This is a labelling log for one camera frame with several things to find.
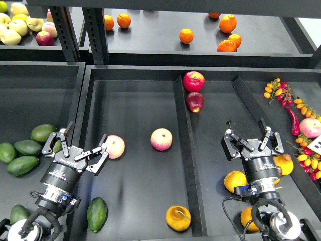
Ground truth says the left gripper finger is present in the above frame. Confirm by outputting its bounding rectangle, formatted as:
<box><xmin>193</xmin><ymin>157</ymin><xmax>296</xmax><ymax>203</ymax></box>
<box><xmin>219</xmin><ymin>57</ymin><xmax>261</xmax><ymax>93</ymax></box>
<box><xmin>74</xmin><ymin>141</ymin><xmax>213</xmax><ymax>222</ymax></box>
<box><xmin>42</xmin><ymin>121</ymin><xmax>75</xmax><ymax>157</ymax></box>
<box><xmin>74</xmin><ymin>134</ymin><xmax>109</xmax><ymax>176</ymax></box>

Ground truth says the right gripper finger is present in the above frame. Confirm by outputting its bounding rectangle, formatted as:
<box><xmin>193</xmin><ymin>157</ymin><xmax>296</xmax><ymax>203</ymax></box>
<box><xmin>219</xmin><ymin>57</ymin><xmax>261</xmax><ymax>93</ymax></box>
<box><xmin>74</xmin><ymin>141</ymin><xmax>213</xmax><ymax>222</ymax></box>
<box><xmin>221</xmin><ymin>120</ymin><xmax>252</xmax><ymax>161</ymax></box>
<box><xmin>259</xmin><ymin>118</ymin><xmax>284</xmax><ymax>155</ymax></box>

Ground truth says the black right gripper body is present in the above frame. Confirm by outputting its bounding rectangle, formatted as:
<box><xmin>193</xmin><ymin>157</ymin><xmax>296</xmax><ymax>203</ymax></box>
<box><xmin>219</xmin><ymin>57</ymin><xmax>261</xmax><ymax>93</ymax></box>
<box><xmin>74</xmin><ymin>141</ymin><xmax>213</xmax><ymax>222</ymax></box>
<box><xmin>241</xmin><ymin>139</ymin><xmax>279</xmax><ymax>185</ymax></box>

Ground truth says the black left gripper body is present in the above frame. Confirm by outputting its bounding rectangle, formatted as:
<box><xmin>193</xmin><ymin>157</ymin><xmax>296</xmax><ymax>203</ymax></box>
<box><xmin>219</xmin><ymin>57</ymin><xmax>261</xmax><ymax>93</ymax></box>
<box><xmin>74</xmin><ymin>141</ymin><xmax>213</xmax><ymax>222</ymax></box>
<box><xmin>40</xmin><ymin>146</ymin><xmax>88</xmax><ymax>193</ymax></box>

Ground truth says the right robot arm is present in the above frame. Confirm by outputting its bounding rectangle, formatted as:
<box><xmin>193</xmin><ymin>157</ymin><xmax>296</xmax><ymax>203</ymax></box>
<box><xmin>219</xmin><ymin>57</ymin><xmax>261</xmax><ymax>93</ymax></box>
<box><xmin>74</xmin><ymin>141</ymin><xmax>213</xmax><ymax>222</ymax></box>
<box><xmin>221</xmin><ymin>119</ymin><xmax>320</xmax><ymax>240</ymax></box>

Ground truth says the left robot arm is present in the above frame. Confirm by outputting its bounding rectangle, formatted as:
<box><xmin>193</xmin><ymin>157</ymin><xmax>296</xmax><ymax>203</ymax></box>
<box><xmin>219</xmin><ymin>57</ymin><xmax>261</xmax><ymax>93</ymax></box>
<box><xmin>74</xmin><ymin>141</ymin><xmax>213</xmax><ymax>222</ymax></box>
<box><xmin>1</xmin><ymin>122</ymin><xmax>109</xmax><ymax>240</ymax></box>

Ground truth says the green avocado pile right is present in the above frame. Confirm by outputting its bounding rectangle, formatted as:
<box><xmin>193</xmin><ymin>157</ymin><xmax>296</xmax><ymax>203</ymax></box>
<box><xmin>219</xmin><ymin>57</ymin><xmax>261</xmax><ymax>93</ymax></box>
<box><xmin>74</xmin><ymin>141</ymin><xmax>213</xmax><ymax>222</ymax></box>
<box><xmin>52</xmin><ymin>140</ymin><xmax>62</xmax><ymax>153</ymax></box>

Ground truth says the yellow pear with brown tip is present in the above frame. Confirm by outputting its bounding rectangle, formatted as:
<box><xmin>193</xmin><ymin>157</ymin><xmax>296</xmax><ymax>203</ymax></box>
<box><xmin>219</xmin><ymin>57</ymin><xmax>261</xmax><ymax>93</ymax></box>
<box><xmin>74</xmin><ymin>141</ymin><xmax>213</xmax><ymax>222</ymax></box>
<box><xmin>274</xmin><ymin>154</ymin><xmax>294</xmax><ymax>176</ymax></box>

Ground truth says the yellow pear under gripper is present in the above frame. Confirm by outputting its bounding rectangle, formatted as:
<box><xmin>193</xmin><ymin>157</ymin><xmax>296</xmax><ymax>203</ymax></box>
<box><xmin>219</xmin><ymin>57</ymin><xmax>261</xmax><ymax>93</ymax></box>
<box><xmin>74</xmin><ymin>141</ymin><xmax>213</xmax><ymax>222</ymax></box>
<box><xmin>273</xmin><ymin>178</ymin><xmax>280</xmax><ymax>185</ymax></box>

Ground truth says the green avocado pile middle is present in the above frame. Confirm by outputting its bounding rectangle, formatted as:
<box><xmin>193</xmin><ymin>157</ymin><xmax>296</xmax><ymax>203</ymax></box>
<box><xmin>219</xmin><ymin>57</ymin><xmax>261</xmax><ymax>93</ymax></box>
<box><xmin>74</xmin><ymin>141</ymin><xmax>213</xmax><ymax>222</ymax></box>
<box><xmin>14</xmin><ymin>140</ymin><xmax>43</xmax><ymax>156</ymax></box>

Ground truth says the green avocado pile lower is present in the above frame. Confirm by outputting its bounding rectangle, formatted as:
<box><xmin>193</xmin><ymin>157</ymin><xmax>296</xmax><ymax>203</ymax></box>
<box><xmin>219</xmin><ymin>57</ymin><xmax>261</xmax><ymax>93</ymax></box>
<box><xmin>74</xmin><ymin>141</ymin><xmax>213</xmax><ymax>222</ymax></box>
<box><xmin>7</xmin><ymin>156</ymin><xmax>39</xmax><ymax>176</ymax></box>

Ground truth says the pale pear front left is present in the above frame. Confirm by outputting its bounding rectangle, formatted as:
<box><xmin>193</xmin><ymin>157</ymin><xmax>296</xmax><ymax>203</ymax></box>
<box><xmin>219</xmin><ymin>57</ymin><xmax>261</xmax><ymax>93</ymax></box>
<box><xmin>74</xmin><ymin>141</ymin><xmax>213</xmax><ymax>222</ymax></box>
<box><xmin>1</xmin><ymin>29</ymin><xmax>22</xmax><ymax>46</ymax></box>

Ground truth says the pink apple left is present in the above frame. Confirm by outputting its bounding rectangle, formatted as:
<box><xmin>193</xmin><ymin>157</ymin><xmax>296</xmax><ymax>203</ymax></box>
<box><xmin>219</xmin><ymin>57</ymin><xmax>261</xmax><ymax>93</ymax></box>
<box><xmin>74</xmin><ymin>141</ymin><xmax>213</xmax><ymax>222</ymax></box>
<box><xmin>105</xmin><ymin>135</ymin><xmax>125</xmax><ymax>159</ymax></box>

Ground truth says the pink apple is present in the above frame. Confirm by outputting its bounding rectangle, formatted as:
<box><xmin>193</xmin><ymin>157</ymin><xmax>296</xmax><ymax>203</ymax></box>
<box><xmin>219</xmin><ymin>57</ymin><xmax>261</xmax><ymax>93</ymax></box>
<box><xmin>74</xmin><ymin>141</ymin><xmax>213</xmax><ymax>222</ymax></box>
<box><xmin>105</xmin><ymin>135</ymin><xmax>125</xmax><ymax>159</ymax></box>
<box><xmin>150</xmin><ymin>128</ymin><xmax>173</xmax><ymax>151</ymax></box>

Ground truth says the red chili pepper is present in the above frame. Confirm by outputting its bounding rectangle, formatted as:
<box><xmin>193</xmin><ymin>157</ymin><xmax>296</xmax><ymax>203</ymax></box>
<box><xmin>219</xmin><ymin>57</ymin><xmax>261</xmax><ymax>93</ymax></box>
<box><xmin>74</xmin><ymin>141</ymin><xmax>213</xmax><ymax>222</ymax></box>
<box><xmin>286</xmin><ymin>107</ymin><xmax>300</xmax><ymax>136</ymax></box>

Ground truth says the pink apple right edge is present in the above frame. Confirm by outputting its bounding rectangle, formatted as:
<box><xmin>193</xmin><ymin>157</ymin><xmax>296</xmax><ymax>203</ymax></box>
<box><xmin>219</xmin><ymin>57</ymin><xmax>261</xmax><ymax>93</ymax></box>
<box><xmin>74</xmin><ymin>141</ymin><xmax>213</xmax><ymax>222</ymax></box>
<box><xmin>299</xmin><ymin>118</ymin><xmax>320</xmax><ymax>139</ymax></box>

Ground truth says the cherry tomato bunch lower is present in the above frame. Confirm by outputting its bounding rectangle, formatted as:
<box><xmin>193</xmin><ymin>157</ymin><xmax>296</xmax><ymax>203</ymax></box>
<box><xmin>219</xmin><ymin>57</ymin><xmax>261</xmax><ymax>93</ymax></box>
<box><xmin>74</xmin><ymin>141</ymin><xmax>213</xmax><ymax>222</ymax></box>
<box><xmin>287</xmin><ymin>133</ymin><xmax>320</xmax><ymax>182</ymax></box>

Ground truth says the cherry tomato bunch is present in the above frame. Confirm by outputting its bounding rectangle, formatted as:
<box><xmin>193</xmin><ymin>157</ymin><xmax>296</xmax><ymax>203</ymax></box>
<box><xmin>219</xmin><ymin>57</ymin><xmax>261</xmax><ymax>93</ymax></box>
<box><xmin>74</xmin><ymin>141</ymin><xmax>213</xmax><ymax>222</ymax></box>
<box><xmin>263</xmin><ymin>78</ymin><xmax>292</xmax><ymax>107</ymax></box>
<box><xmin>287</xmin><ymin>133</ymin><xmax>320</xmax><ymax>182</ymax></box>

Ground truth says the white label card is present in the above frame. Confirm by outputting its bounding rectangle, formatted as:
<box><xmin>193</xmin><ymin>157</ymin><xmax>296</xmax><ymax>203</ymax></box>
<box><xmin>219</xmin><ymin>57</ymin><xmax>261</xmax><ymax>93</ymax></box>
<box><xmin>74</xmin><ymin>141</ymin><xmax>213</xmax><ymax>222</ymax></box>
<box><xmin>307</xmin><ymin>136</ymin><xmax>321</xmax><ymax>155</ymax></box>

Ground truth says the cherry tomato bunch upper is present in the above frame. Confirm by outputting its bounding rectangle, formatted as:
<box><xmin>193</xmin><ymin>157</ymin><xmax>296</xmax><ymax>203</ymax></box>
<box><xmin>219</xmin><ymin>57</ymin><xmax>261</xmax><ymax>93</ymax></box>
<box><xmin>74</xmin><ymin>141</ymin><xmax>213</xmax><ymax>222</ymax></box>
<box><xmin>263</xmin><ymin>78</ymin><xmax>292</xmax><ymax>107</ymax></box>

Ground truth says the black left tray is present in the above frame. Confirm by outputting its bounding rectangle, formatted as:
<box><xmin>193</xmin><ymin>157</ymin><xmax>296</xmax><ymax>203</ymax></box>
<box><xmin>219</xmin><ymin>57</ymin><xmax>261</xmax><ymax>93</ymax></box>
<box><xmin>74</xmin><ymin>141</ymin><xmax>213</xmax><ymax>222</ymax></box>
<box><xmin>1</xmin><ymin>61</ymin><xmax>85</xmax><ymax>219</ymax></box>

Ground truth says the dark red apple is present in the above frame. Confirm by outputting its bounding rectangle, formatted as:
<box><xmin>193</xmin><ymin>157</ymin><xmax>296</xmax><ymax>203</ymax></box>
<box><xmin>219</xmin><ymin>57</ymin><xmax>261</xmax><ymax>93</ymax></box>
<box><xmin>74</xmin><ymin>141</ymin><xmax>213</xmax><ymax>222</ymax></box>
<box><xmin>186</xmin><ymin>92</ymin><xmax>204</xmax><ymax>113</ymax></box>

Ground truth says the pink apple centre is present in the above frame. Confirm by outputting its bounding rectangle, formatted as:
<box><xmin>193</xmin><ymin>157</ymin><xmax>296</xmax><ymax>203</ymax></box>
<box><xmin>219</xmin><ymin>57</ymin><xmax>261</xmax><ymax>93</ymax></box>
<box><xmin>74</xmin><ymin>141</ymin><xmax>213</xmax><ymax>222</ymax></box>
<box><xmin>150</xmin><ymin>128</ymin><xmax>173</xmax><ymax>151</ymax></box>

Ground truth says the black middle tray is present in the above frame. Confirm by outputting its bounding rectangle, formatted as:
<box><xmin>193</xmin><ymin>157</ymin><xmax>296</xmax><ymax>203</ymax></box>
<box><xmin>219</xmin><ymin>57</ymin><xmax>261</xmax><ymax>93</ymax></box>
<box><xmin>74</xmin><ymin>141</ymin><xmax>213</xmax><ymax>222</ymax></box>
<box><xmin>63</xmin><ymin>66</ymin><xmax>320</xmax><ymax>240</ymax></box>

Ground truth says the bright red apple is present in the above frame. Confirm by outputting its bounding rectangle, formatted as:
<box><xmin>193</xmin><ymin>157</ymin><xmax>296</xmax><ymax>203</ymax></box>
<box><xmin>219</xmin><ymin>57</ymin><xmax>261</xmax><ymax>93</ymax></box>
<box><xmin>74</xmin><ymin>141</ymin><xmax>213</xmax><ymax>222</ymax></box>
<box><xmin>183</xmin><ymin>71</ymin><xmax>205</xmax><ymax>92</ymax></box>

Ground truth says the red apple on shelf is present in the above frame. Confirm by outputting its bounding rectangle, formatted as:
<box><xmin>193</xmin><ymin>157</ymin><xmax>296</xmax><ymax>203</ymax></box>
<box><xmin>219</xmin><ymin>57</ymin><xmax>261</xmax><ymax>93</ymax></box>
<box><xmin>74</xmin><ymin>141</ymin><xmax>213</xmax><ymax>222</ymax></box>
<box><xmin>36</xmin><ymin>31</ymin><xmax>55</xmax><ymax>46</ymax></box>

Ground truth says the orange on shelf front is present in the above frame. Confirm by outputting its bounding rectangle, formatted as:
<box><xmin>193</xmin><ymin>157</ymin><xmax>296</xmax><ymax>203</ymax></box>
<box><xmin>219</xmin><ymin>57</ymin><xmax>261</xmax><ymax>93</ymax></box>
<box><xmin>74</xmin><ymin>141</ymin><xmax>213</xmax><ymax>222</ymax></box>
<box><xmin>217</xmin><ymin>39</ymin><xmax>237</xmax><ymax>52</ymax></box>

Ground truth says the orange on shelf right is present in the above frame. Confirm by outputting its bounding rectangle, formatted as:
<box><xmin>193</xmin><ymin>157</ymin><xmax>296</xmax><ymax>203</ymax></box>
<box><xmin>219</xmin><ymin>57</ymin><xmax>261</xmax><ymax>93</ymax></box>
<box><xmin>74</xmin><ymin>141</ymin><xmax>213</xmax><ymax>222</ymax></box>
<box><xmin>228</xmin><ymin>34</ymin><xmax>242</xmax><ymax>48</ymax></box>

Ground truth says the pale peach on shelf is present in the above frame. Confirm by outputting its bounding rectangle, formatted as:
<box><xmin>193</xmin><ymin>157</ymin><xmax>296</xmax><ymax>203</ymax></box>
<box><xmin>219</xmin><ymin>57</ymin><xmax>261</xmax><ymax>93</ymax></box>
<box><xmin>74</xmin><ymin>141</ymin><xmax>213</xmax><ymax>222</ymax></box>
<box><xmin>42</xmin><ymin>22</ymin><xmax>58</xmax><ymax>38</ymax></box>

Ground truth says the black upper shelf tray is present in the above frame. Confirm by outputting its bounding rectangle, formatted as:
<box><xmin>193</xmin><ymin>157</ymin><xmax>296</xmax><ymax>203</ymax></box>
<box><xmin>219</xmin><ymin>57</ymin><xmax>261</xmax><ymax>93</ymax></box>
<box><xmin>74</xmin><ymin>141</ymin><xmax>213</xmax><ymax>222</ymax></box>
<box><xmin>106</xmin><ymin>10</ymin><xmax>320</xmax><ymax>68</ymax></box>

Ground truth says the yellow apple on shelf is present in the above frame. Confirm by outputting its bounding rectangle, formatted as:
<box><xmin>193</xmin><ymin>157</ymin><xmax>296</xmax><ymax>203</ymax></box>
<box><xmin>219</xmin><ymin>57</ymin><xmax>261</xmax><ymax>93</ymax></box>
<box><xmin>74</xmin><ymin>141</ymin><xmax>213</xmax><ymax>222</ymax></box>
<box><xmin>26</xmin><ymin>16</ymin><xmax>44</xmax><ymax>32</ymax></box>

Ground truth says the black shelf upright left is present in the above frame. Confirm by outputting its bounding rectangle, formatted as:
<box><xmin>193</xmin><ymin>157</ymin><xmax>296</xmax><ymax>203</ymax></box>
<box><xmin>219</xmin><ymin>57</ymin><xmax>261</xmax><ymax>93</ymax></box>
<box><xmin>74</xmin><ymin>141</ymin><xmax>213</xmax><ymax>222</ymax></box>
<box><xmin>49</xmin><ymin>6</ymin><xmax>81</xmax><ymax>62</ymax></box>

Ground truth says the black shelf upright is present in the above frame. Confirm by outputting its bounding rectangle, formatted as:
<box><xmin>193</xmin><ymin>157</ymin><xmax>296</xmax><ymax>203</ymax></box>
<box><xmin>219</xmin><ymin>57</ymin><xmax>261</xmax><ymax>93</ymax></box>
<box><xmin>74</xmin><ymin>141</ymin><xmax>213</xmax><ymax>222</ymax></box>
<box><xmin>82</xmin><ymin>7</ymin><xmax>109</xmax><ymax>65</ymax></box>
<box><xmin>49</xmin><ymin>6</ymin><xmax>81</xmax><ymax>62</ymax></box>

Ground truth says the black shelf upright right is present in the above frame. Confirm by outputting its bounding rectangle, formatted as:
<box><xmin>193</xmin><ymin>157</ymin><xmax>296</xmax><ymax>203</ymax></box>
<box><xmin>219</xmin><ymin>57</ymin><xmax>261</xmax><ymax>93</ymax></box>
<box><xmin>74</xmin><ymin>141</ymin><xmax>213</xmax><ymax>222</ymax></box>
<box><xmin>82</xmin><ymin>7</ymin><xmax>109</xmax><ymax>65</ymax></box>

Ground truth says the orange cherry tomato string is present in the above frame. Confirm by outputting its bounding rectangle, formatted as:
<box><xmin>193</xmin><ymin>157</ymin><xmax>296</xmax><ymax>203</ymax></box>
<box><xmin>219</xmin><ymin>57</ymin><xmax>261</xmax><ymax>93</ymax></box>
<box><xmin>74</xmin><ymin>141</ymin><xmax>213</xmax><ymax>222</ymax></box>
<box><xmin>293</xmin><ymin>96</ymin><xmax>321</xmax><ymax>121</ymax></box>

